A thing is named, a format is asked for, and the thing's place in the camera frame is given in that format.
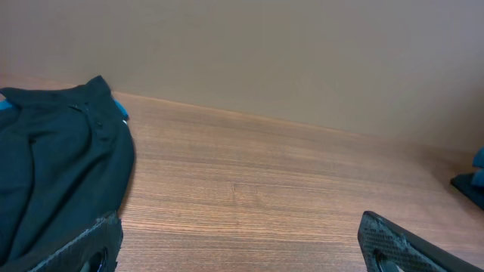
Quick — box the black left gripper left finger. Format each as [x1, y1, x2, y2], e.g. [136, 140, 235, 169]
[27, 212, 123, 272]

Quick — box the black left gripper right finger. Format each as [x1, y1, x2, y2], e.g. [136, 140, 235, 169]
[358, 211, 483, 272]

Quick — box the black polo shirt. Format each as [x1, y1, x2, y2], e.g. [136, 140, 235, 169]
[1, 77, 135, 264]

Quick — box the folded navy blue garment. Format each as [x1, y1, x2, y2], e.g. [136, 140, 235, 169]
[450, 147, 484, 209]

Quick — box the blue polo shirt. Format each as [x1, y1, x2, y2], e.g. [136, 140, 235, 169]
[0, 100, 129, 122]

